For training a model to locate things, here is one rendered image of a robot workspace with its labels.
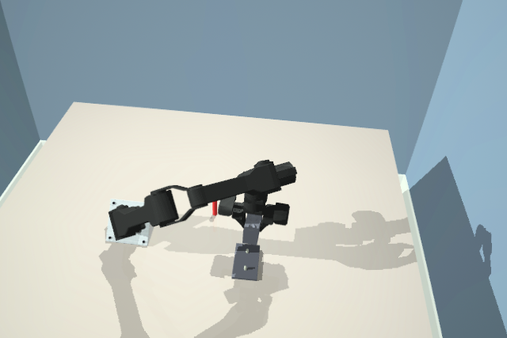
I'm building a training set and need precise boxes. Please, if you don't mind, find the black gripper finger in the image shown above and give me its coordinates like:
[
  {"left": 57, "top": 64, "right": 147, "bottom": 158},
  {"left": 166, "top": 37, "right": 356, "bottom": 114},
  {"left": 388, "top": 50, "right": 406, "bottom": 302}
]
[
  {"left": 259, "top": 215, "right": 273, "bottom": 232},
  {"left": 231, "top": 212, "right": 246, "bottom": 229}
]

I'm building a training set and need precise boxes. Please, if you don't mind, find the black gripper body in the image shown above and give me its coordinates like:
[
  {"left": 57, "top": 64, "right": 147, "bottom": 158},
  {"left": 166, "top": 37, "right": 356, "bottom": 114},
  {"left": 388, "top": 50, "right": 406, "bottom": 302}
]
[{"left": 218, "top": 193, "right": 290, "bottom": 226}]

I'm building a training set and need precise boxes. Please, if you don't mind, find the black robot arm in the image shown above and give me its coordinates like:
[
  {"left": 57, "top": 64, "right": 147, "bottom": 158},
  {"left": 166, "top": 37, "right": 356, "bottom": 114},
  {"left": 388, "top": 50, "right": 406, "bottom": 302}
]
[{"left": 109, "top": 160, "right": 297, "bottom": 241}]

